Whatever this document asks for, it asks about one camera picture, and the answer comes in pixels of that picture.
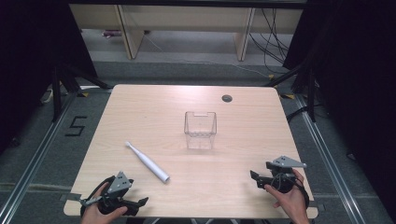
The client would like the black metal stand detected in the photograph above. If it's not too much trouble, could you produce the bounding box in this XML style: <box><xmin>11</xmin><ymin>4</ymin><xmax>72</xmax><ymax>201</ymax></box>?
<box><xmin>50</xmin><ymin>62</ymin><xmax>114</xmax><ymax>123</ymax></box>
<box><xmin>264</xmin><ymin>60</ymin><xmax>318</xmax><ymax>123</ymax></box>

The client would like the person's left hand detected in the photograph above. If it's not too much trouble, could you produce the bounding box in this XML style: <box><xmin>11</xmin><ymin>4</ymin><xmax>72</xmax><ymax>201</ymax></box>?
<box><xmin>81</xmin><ymin>182</ymin><xmax>129</xmax><ymax>224</ymax></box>

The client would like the bundle of black cables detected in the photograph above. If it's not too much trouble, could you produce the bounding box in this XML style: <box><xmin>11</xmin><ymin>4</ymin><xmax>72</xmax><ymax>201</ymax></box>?
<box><xmin>248</xmin><ymin>8</ymin><xmax>291</xmax><ymax>75</ymax></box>

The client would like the black wrist strap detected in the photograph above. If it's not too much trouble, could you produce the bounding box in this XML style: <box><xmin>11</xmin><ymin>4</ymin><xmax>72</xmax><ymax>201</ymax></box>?
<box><xmin>292</xmin><ymin>177</ymin><xmax>311</xmax><ymax>209</ymax></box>
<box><xmin>79</xmin><ymin>175</ymin><xmax>117</xmax><ymax>217</ymax></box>

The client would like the pink thing on floor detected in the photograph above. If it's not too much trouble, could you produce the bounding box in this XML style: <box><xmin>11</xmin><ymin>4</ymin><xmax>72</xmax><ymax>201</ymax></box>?
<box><xmin>101</xmin><ymin>29</ymin><xmax>122</xmax><ymax>39</ymax></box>

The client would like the white strap on floor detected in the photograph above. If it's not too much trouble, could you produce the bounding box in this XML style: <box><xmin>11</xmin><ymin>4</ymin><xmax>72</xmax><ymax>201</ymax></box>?
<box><xmin>39</xmin><ymin>88</ymin><xmax>56</xmax><ymax>105</ymax></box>

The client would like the grey tape strip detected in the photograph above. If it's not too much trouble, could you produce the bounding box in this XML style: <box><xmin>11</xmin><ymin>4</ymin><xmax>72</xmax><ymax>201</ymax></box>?
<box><xmin>59</xmin><ymin>192</ymin><xmax>83</xmax><ymax>202</ymax></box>
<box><xmin>306</xmin><ymin>200</ymin><xmax>327</xmax><ymax>213</ymax></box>

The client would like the black floor cable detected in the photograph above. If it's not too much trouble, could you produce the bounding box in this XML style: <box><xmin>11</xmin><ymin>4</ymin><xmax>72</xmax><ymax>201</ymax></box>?
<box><xmin>286</xmin><ymin>105</ymin><xmax>310</xmax><ymax>123</ymax></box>

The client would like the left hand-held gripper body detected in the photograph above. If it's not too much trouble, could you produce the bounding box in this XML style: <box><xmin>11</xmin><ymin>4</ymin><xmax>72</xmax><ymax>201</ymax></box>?
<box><xmin>81</xmin><ymin>171</ymin><xmax>139</xmax><ymax>217</ymax></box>

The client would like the white electric toothbrush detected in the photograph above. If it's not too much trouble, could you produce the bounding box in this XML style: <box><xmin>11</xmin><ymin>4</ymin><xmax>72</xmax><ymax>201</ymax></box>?
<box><xmin>125</xmin><ymin>141</ymin><xmax>171</xmax><ymax>184</ymax></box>

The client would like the person's right hand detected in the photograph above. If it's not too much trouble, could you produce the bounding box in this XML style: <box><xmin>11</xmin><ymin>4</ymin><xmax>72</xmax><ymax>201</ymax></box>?
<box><xmin>264</xmin><ymin>169</ymin><xmax>310</xmax><ymax>223</ymax></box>

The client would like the clear plastic container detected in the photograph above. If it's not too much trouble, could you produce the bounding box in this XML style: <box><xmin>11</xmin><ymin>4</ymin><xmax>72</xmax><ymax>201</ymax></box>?
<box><xmin>183</xmin><ymin>110</ymin><xmax>218</xmax><ymax>150</ymax></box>

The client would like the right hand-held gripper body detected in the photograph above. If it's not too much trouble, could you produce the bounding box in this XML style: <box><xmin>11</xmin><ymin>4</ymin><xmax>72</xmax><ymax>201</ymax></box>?
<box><xmin>260</xmin><ymin>155</ymin><xmax>307</xmax><ymax>194</ymax></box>

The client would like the metal floor rail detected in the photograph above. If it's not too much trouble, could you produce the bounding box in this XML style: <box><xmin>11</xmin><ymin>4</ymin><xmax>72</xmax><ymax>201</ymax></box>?
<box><xmin>0</xmin><ymin>92</ymin><xmax>79</xmax><ymax>224</ymax></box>
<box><xmin>294</xmin><ymin>94</ymin><xmax>369</xmax><ymax>224</ymax></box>

